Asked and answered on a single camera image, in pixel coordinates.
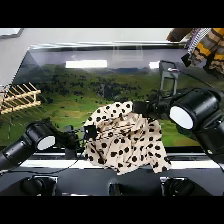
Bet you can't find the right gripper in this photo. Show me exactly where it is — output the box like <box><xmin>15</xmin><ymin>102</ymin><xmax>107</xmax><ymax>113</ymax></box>
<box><xmin>132</xmin><ymin>100</ymin><xmax>152</xmax><ymax>119</ymax></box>

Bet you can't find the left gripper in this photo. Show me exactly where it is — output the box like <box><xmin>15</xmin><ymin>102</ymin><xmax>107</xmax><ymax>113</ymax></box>
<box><xmin>82</xmin><ymin>124</ymin><xmax>99</xmax><ymax>141</ymax></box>

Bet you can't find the cream black-dotted garment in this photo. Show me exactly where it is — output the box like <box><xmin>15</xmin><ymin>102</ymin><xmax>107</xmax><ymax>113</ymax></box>
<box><xmin>81</xmin><ymin>100</ymin><xmax>173</xmax><ymax>176</ymax></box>

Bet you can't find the brown garment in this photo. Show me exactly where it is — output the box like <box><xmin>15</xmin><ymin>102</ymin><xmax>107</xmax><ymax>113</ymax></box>
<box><xmin>166</xmin><ymin>27</ymin><xmax>195</xmax><ymax>43</ymax></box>

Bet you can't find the black white checked garment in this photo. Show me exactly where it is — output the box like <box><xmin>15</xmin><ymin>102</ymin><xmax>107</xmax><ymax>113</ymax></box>
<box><xmin>185</xmin><ymin>27</ymin><xmax>212</xmax><ymax>57</ymax></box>

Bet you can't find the yellow grey striped garment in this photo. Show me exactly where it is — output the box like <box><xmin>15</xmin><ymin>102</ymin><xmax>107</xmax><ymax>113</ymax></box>
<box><xmin>190</xmin><ymin>27</ymin><xmax>224</xmax><ymax>80</ymax></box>

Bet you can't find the black cable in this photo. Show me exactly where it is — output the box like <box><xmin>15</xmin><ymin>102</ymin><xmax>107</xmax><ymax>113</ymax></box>
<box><xmin>0</xmin><ymin>150</ymin><xmax>85</xmax><ymax>176</ymax></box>

